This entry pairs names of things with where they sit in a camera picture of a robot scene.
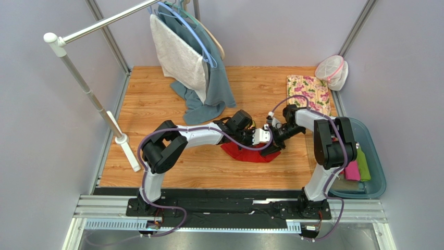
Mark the blue-grey shirt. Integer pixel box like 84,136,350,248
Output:
153,6,237,125

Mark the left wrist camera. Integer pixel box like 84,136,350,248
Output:
252,124,272,145

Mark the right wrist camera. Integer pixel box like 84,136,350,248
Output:
266,111,282,129

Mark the blue plastic hanger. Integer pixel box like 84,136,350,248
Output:
157,1,218,68

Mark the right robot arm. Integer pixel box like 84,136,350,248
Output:
260,104,357,218

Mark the white mesh laundry bag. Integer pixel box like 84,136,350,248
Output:
315,55,349,91

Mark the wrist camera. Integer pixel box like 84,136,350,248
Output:
266,111,282,129
252,124,272,145

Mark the teal plastic bin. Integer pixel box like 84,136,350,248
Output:
328,118,386,199

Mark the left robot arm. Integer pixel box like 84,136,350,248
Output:
126,110,272,217

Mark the white clothes rack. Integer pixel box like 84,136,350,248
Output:
43,1,158,172

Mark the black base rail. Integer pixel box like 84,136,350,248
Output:
117,187,332,230

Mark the green hanger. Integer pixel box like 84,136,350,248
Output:
164,0,201,26

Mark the white towel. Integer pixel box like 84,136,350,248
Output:
150,14,208,103

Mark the wooden hanger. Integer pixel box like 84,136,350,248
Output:
182,0,226,60

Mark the floral placemat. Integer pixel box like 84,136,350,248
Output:
286,74,332,115

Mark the red paper napkin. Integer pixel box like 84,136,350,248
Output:
220,142,281,163

